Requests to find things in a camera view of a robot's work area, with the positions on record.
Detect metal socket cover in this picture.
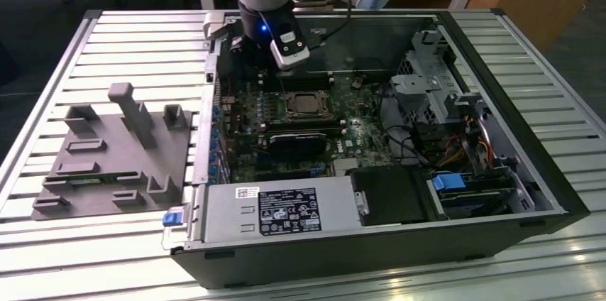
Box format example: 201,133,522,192
281,92,328,117

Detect silver CPU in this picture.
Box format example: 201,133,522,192
288,96,320,113

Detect CPU socket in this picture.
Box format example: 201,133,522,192
279,90,332,121

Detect black graphics card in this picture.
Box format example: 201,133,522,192
265,131,328,159

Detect green motherboard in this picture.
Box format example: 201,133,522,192
220,73,396,183

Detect silver drive cage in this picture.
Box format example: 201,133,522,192
389,30,488,126

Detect silver chipset heatsink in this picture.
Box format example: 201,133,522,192
332,158,360,175

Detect grey parts rack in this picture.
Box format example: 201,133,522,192
30,82,195,222

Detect grey power supply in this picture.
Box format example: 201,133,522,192
187,175,365,248

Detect blue case latch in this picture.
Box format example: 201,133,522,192
161,208,184,226

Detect hard disk in blue carrier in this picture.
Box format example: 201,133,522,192
428,171,536,219

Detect black PC case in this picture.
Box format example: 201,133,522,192
160,8,591,290

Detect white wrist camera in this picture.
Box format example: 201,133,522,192
268,23,312,70

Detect yellow power wires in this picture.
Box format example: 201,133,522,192
438,112,496,174

